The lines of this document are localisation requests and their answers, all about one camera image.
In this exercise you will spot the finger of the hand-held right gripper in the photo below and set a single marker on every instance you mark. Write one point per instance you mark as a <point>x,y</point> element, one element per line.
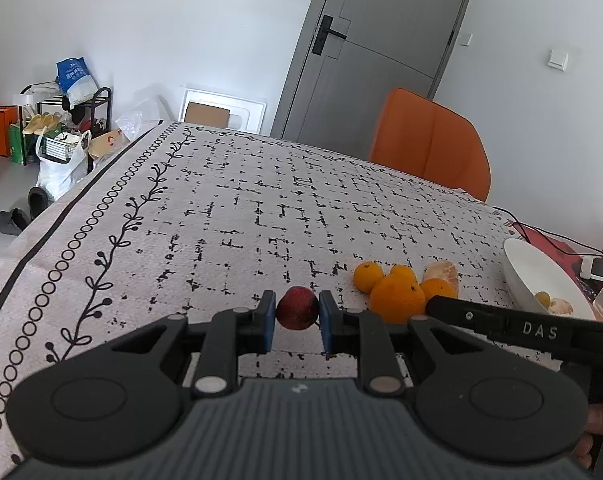
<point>456,312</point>

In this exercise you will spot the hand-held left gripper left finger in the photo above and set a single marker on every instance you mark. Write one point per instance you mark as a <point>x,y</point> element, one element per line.
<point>265,322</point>

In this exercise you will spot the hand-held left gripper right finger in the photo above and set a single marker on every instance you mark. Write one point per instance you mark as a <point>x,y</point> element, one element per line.
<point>327,327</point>

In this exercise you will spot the medium orange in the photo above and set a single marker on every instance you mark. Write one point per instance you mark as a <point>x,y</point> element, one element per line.
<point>439,289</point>

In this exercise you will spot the red round fruit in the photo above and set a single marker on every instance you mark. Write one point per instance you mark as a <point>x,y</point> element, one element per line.
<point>296,308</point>

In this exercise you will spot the peeled whole orange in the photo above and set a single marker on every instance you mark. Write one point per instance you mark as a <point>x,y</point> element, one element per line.
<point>442,271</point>

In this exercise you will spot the large orange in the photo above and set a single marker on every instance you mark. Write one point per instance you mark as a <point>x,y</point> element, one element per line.
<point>397,301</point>

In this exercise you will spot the small orange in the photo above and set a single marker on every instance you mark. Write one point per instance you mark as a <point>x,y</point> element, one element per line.
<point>368,276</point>
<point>402,271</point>

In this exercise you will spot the white bowl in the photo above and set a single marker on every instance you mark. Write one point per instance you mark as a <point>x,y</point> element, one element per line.
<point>536,272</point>

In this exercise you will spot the peeled orange segment piece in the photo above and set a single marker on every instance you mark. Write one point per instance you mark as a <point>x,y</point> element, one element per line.
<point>561,306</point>

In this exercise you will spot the yellow-green round fruit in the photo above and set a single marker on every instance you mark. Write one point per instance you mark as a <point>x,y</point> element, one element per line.
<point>542,299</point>

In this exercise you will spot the white charger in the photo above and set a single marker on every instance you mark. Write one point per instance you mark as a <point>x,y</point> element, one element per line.
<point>587,266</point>

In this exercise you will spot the black patterned white tablecloth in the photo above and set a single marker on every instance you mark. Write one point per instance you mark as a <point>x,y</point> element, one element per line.
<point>206,220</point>

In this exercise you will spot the orange chair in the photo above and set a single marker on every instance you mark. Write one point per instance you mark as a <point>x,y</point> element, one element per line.
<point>426,135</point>

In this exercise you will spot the brown cardboard piece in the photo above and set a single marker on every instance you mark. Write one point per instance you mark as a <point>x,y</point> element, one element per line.
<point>206,114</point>

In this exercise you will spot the brown paper bag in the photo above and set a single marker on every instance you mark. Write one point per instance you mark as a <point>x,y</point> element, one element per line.
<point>106,144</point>

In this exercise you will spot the clear plastic bag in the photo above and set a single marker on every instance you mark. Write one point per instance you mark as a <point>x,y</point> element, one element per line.
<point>134,119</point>

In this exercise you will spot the white plastic bag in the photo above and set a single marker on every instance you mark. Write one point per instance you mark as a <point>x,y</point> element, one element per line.
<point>56,177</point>

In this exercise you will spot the black slipper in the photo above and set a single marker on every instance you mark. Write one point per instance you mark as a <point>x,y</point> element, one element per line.
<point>37,201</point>
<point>10,221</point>

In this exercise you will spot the black shoe rack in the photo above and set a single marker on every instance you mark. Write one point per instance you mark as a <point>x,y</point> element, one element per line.
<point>104,102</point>

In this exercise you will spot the yellow slipper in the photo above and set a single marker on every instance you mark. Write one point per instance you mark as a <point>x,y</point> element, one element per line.
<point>50,121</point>
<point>32,124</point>

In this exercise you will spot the blue and white bag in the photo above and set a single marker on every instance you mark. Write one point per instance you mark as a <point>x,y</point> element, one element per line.
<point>74,74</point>

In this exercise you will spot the white light switch plate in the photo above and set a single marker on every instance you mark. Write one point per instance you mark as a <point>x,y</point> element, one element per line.
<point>557,58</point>

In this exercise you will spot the small white wall switch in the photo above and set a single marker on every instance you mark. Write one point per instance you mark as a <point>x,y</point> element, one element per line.
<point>465,39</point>

